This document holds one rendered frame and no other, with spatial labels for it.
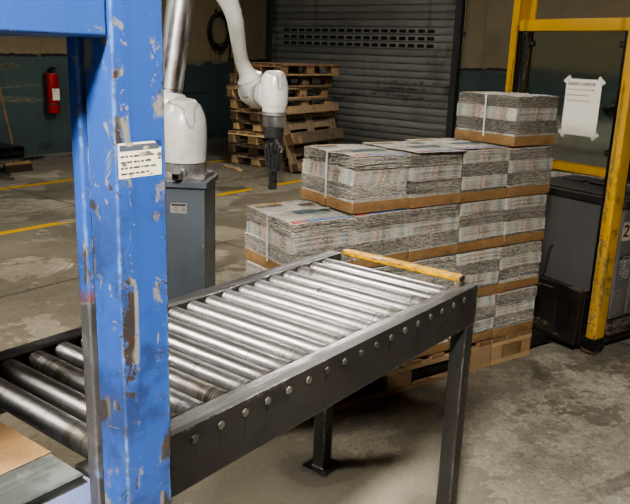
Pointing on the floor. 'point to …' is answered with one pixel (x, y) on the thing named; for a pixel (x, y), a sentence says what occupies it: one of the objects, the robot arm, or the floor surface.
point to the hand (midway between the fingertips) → (272, 180)
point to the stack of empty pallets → (261, 108)
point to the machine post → (123, 251)
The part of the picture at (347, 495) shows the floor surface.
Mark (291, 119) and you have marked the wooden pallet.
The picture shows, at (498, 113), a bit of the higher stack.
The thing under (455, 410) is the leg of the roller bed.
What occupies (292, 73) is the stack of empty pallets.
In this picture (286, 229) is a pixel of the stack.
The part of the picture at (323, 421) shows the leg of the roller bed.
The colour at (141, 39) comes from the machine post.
